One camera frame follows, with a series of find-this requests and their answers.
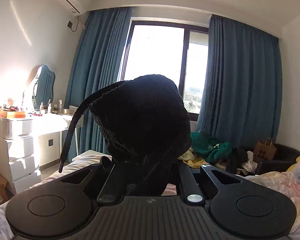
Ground white dressing table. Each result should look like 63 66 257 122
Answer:
30 113 73 170

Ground pastel tie-dye duvet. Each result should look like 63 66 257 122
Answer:
0 154 300 239

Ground black garment on pile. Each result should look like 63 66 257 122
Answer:
225 147 248 174

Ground vanity mirror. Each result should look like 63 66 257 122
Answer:
29 64 56 109

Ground green garment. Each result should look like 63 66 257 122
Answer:
191 132 232 164

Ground white garment on pile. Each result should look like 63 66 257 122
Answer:
241 151 258 173

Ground yellow garment on pile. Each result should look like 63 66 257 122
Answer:
178 147 216 169

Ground teal curtain right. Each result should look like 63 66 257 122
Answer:
197 15 282 147

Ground black shorts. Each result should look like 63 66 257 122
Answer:
60 75 191 196

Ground brown paper bag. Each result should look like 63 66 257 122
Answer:
254 138 276 163

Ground white drawer cabinet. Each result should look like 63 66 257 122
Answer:
0 116 41 194

